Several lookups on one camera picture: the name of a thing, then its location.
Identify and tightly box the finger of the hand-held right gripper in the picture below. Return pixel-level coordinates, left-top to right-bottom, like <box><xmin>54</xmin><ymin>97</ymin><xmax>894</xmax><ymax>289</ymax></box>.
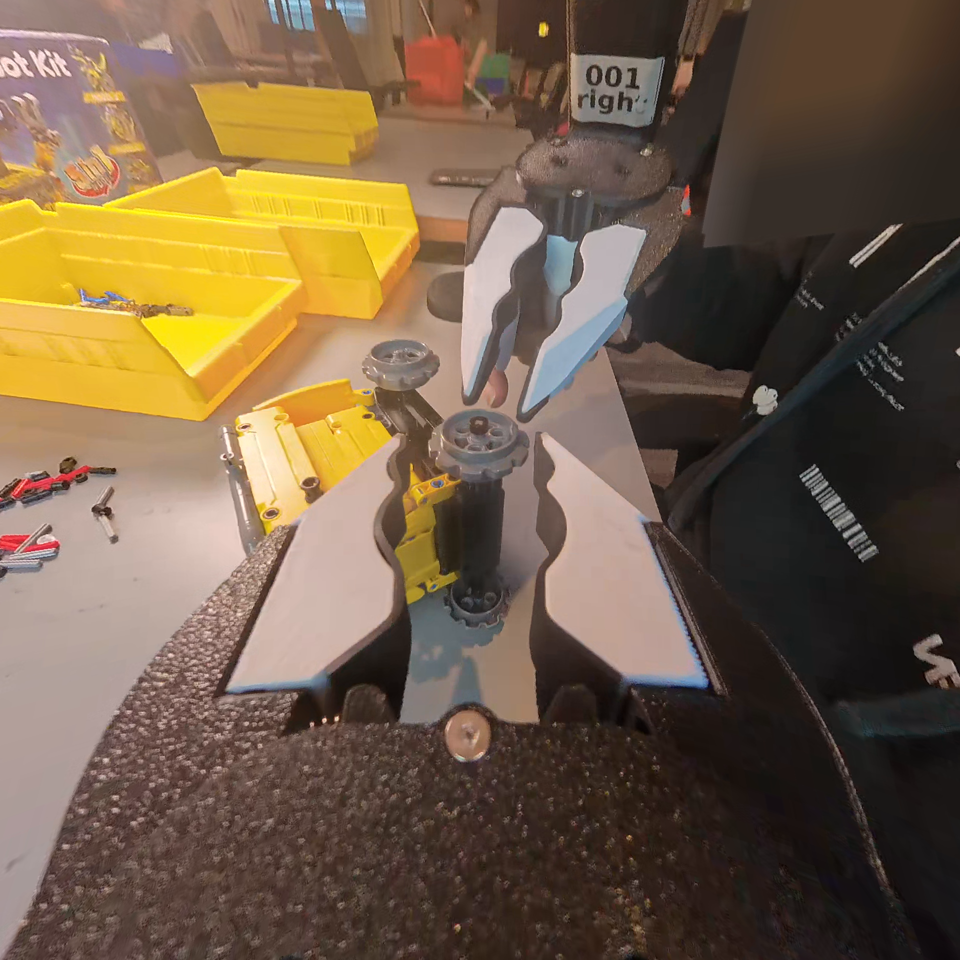
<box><xmin>459</xmin><ymin>204</ymin><xmax>547</xmax><ymax>404</ymax></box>
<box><xmin>516</xmin><ymin>223</ymin><xmax>650</xmax><ymax>423</ymax></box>

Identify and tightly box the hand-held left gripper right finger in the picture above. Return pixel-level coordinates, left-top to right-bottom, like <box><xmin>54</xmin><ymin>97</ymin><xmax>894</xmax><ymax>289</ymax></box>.
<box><xmin>529</xmin><ymin>432</ymin><xmax>712</xmax><ymax>725</ymax></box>

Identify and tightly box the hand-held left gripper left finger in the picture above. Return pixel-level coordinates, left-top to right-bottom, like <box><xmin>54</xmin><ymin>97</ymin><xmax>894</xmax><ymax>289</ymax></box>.
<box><xmin>223</xmin><ymin>435</ymin><xmax>414</xmax><ymax>725</ymax></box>

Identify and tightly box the yellow black toy brick vehicle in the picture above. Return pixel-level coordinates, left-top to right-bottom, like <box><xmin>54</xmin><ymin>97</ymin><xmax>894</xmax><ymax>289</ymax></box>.
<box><xmin>219</xmin><ymin>378</ymin><xmax>511</xmax><ymax>609</ymax></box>

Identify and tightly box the person's right forearm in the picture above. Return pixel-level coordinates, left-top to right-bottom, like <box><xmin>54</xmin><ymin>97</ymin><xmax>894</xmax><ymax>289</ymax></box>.
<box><xmin>626</xmin><ymin>225</ymin><xmax>834</xmax><ymax>372</ymax></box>

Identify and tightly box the grey desk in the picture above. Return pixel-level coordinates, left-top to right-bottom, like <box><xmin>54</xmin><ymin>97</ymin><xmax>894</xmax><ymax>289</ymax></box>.
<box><xmin>0</xmin><ymin>243</ymin><xmax>665</xmax><ymax>894</ymax></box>

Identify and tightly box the person's right hand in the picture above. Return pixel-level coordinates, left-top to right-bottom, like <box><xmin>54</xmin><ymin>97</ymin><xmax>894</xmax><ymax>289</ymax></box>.
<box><xmin>480</xmin><ymin>315</ymin><xmax>520</xmax><ymax>411</ymax></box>

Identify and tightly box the adjoining grey table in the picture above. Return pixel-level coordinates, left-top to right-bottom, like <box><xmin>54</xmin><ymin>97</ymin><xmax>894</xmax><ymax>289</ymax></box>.
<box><xmin>352</xmin><ymin>101</ymin><xmax>526</xmax><ymax>245</ymax></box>

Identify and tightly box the yellow plastic storage bin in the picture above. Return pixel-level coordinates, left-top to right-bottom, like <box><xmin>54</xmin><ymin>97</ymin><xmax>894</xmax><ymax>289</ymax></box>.
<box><xmin>0</xmin><ymin>198</ymin><xmax>384</xmax><ymax>322</ymax></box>
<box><xmin>191</xmin><ymin>81</ymin><xmax>380</xmax><ymax>168</ymax></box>
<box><xmin>0</xmin><ymin>225</ymin><xmax>309</xmax><ymax>423</ymax></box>
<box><xmin>105</xmin><ymin>166</ymin><xmax>423</xmax><ymax>301</ymax></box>

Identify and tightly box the red plastic crate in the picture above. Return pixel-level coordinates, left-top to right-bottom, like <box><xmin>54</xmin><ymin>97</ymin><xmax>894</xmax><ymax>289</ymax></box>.
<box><xmin>405</xmin><ymin>36</ymin><xmax>466</xmax><ymax>106</ymax></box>

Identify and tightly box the pile of red black pins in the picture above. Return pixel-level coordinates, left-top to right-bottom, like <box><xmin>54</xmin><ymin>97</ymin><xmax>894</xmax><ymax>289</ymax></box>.
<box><xmin>0</xmin><ymin>453</ymin><xmax>119</xmax><ymax>579</ymax></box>

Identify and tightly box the heap of grey brick parts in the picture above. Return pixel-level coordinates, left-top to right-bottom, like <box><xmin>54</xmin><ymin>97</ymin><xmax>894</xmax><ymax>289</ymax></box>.
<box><xmin>75</xmin><ymin>287</ymin><xmax>195</xmax><ymax>318</ymax></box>

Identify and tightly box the blue toy kit box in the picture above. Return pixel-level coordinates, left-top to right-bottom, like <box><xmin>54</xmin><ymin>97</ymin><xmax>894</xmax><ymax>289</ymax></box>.
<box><xmin>0</xmin><ymin>30</ymin><xmax>163</xmax><ymax>211</ymax></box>

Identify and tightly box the black shoulder strap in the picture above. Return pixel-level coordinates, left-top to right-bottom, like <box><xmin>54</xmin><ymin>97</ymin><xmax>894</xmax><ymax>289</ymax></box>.
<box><xmin>666</xmin><ymin>240</ymin><xmax>960</xmax><ymax>528</ymax></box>

